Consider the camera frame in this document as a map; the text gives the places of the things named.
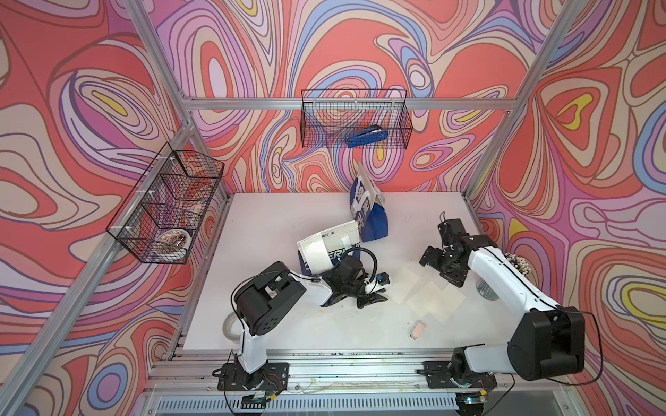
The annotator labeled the metallic cup of pencils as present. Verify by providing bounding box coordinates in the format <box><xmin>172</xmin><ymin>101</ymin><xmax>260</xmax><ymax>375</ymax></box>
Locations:
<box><xmin>476</xmin><ymin>252</ymin><xmax>532</xmax><ymax>302</ymax></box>

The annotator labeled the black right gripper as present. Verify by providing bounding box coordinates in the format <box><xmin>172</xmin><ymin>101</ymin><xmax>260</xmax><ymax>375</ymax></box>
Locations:
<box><xmin>419</xmin><ymin>246</ymin><xmax>468</xmax><ymax>287</ymax></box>

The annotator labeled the pink white mini stapler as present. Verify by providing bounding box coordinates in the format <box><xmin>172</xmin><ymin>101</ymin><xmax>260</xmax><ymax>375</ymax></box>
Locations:
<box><xmin>409</xmin><ymin>321</ymin><xmax>426</xmax><ymax>340</ymax></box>

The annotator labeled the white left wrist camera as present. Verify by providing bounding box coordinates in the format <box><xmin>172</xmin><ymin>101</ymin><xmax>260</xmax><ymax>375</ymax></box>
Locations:
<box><xmin>362</xmin><ymin>272</ymin><xmax>390</xmax><ymax>295</ymax></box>

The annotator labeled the upright blue white paper bag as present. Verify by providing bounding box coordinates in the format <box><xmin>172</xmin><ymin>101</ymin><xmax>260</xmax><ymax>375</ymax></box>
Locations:
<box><xmin>350</xmin><ymin>163</ymin><xmax>389</xmax><ymax>243</ymax></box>

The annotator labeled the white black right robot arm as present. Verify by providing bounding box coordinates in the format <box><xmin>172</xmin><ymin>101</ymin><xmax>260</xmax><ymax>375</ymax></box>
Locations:
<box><xmin>419</xmin><ymin>218</ymin><xmax>590</xmax><ymax>388</ymax></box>

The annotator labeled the black wire basket left wall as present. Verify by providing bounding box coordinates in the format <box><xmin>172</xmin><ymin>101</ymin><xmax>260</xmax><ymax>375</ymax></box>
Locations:
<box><xmin>106</xmin><ymin>144</ymin><xmax>225</xmax><ymax>265</ymax></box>

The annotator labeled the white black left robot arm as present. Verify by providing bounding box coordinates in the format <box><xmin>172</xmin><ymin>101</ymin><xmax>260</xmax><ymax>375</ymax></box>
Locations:
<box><xmin>230</xmin><ymin>247</ymin><xmax>390</xmax><ymax>375</ymax></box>

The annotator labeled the blue white bag with handles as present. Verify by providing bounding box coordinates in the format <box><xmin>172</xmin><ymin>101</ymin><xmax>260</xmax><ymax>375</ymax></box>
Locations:
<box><xmin>297</xmin><ymin>220</ymin><xmax>361</xmax><ymax>276</ymax></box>

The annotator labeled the white receipt on table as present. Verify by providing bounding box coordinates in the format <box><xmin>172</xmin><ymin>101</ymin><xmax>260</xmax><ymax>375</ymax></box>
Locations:
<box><xmin>407</xmin><ymin>283</ymin><xmax>466</xmax><ymax>322</ymax></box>
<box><xmin>386</xmin><ymin>267</ymin><xmax>421</xmax><ymax>304</ymax></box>

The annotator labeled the black wire basket back wall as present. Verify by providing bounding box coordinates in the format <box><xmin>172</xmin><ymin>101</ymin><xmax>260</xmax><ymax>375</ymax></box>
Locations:
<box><xmin>300</xmin><ymin>87</ymin><xmax>413</xmax><ymax>149</ymax></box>

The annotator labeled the blue stapler in basket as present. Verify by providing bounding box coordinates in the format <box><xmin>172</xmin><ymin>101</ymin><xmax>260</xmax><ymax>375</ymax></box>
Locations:
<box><xmin>346</xmin><ymin>125</ymin><xmax>389</xmax><ymax>148</ymax></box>

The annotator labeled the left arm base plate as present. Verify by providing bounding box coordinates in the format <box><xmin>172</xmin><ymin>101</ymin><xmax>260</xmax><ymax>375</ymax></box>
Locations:
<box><xmin>212</xmin><ymin>362</ymin><xmax>290</xmax><ymax>393</ymax></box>

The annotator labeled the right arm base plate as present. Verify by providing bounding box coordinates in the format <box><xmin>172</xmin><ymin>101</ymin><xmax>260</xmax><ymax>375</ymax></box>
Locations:
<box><xmin>416</xmin><ymin>360</ymin><xmax>497</xmax><ymax>391</ymax></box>

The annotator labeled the clear tape roll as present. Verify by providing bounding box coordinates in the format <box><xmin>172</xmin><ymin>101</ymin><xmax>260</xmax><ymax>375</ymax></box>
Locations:
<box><xmin>222</xmin><ymin>313</ymin><xmax>243</xmax><ymax>343</ymax></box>

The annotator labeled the black wire basket wall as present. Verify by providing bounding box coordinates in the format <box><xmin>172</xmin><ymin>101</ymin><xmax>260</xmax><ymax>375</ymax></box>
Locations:
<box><xmin>106</xmin><ymin>144</ymin><xmax>225</xmax><ymax>265</ymax></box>
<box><xmin>300</xmin><ymin>87</ymin><xmax>413</xmax><ymax>149</ymax></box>

